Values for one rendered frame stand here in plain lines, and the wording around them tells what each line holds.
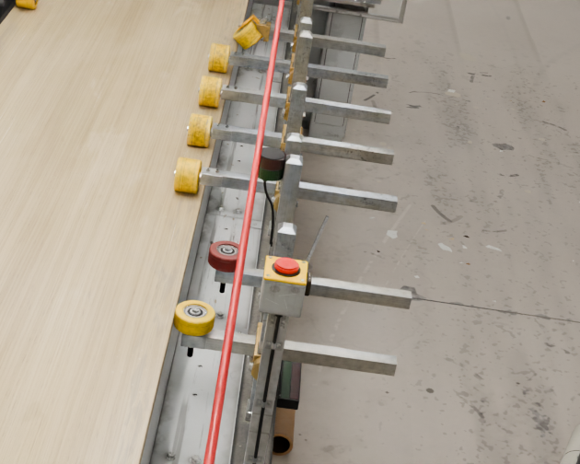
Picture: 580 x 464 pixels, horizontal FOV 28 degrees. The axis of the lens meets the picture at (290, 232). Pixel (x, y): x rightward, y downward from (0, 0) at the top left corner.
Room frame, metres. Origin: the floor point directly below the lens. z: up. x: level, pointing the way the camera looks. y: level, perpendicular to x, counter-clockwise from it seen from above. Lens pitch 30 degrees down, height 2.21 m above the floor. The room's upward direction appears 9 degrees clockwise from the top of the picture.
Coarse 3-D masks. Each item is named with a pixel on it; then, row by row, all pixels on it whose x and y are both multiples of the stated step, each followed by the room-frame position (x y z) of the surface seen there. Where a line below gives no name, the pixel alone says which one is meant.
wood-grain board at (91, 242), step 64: (64, 0) 3.50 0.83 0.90; (128, 0) 3.60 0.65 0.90; (192, 0) 3.70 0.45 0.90; (0, 64) 2.93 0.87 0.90; (64, 64) 3.00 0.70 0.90; (128, 64) 3.07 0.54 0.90; (192, 64) 3.15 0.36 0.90; (0, 128) 2.55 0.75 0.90; (64, 128) 2.61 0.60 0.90; (128, 128) 2.67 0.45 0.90; (0, 192) 2.24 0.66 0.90; (64, 192) 2.28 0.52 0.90; (128, 192) 2.33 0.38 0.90; (0, 256) 1.98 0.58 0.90; (64, 256) 2.02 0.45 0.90; (128, 256) 2.06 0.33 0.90; (0, 320) 1.76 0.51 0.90; (64, 320) 1.80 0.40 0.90; (128, 320) 1.83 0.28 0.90; (0, 384) 1.58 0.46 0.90; (64, 384) 1.61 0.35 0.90; (128, 384) 1.64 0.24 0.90; (0, 448) 1.42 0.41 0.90; (64, 448) 1.45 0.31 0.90; (128, 448) 1.47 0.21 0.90
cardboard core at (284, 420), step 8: (280, 408) 2.67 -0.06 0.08; (280, 416) 2.64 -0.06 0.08; (288, 416) 2.65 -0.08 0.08; (280, 424) 2.60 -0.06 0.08; (288, 424) 2.61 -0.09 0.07; (280, 432) 2.57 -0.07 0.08; (288, 432) 2.58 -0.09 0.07; (280, 440) 2.62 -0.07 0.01; (288, 440) 2.56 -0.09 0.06; (280, 448) 2.58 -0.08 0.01; (288, 448) 2.56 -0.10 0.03
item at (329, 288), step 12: (216, 276) 2.13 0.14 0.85; (228, 276) 2.13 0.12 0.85; (252, 276) 2.13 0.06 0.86; (312, 288) 2.14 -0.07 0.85; (324, 288) 2.14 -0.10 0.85; (336, 288) 2.14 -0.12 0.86; (348, 288) 2.14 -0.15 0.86; (360, 288) 2.15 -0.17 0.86; (372, 288) 2.16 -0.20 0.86; (384, 288) 2.17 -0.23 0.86; (348, 300) 2.14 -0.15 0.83; (360, 300) 2.14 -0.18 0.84; (372, 300) 2.14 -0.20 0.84; (384, 300) 2.14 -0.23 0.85; (396, 300) 2.15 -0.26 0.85; (408, 300) 2.15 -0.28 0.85
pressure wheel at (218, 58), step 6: (216, 48) 3.12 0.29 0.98; (222, 48) 3.13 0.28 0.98; (228, 48) 3.13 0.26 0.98; (210, 54) 3.11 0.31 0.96; (216, 54) 3.11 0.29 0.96; (222, 54) 3.11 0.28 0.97; (228, 54) 3.12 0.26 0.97; (210, 60) 3.10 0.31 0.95; (216, 60) 3.10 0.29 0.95; (222, 60) 3.10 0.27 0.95; (210, 66) 3.10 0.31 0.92; (216, 66) 3.10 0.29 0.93; (222, 66) 3.10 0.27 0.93; (222, 72) 3.12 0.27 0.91
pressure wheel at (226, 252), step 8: (224, 240) 2.18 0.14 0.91; (216, 248) 2.15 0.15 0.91; (224, 248) 2.15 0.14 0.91; (232, 248) 2.16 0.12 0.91; (208, 256) 2.14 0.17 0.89; (216, 256) 2.11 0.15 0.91; (224, 256) 2.12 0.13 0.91; (232, 256) 2.12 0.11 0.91; (216, 264) 2.11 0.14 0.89; (224, 264) 2.11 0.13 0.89; (232, 264) 2.11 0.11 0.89; (232, 272) 2.11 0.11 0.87; (224, 288) 2.14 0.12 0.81
